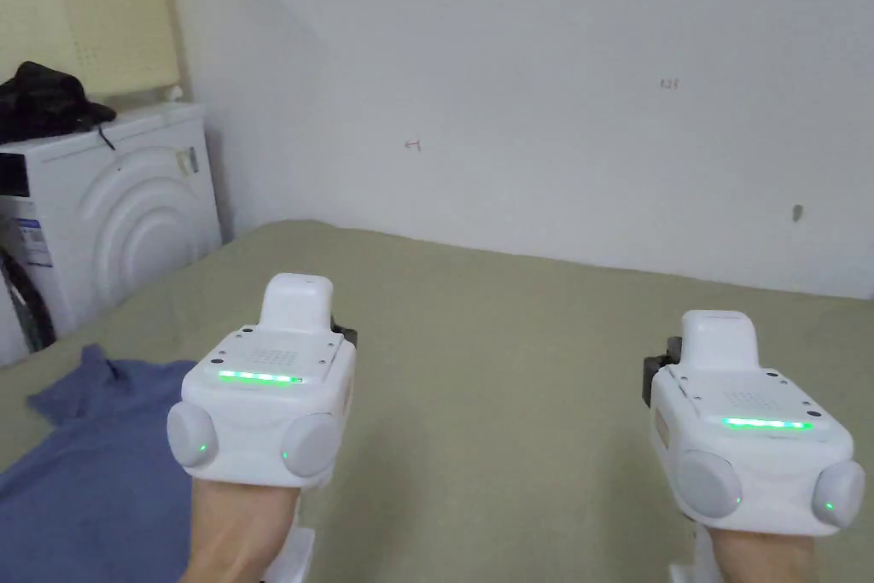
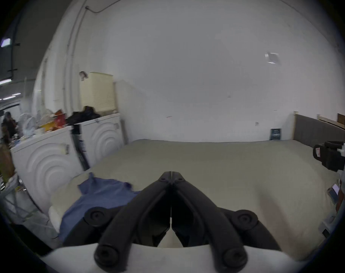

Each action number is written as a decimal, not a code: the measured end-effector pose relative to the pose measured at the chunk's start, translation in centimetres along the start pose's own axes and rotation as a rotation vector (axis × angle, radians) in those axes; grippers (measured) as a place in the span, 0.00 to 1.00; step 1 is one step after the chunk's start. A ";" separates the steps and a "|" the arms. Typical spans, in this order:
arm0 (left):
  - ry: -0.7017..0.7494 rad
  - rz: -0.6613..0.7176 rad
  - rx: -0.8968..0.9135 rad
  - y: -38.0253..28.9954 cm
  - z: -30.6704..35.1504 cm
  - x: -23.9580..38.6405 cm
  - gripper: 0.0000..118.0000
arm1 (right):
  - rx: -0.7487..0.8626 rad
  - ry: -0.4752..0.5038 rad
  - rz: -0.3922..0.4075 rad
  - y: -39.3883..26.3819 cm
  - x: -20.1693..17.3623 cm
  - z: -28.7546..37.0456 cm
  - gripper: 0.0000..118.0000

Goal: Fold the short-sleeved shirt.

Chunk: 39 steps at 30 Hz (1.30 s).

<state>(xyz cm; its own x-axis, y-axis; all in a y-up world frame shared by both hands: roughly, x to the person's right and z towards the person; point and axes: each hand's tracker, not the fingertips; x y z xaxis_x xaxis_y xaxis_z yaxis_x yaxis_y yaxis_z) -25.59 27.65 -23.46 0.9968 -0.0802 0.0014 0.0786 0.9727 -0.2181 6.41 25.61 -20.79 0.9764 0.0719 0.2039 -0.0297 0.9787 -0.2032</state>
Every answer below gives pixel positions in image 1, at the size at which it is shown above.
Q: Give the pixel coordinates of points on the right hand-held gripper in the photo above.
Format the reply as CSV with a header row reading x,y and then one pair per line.
x,y
744,460

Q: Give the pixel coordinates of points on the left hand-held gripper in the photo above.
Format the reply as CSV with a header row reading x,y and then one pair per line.
x,y
273,405

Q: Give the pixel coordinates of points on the person's right hand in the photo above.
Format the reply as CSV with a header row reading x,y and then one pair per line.
x,y
761,559

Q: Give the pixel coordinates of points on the person's left hand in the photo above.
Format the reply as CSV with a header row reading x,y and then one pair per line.
x,y
232,528

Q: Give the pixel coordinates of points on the blue shirt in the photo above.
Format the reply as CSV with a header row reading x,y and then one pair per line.
x,y
95,474

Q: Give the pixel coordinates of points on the bed with beige sheet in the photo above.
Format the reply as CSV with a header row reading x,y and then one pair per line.
x,y
491,405

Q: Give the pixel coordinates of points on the white washing machine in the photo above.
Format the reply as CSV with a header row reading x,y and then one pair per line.
x,y
130,221

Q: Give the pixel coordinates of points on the pale yellow foam pad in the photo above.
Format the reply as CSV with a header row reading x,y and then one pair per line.
x,y
102,2

